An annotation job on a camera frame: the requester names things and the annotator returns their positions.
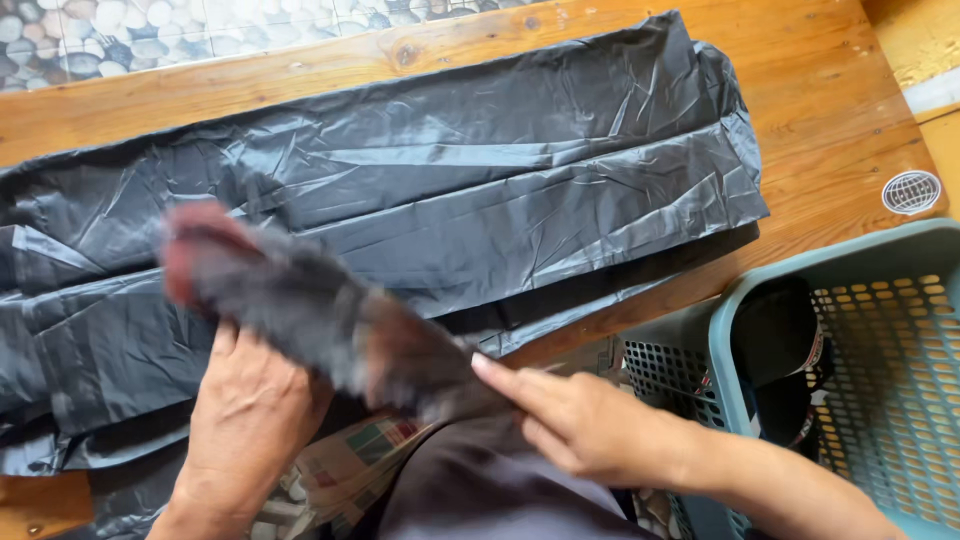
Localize person's right hand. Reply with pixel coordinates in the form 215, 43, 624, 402
471, 352, 705, 494

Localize person's left hand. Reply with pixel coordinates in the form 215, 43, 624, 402
172, 318, 336, 485

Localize grey sock with red toe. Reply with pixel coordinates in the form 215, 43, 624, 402
159, 200, 520, 423

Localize colourful printed paper sheet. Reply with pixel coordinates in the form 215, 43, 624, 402
251, 411, 440, 540

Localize person's dark grey trousers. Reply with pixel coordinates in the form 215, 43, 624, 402
375, 414, 663, 540

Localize teal plastic laundry basket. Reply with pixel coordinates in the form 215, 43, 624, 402
615, 219, 960, 540

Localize black plastic bag sheet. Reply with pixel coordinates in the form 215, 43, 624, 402
0, 9, 771, 540

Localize round white globe sticker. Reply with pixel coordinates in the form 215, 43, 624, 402
882, 170, 943, 217

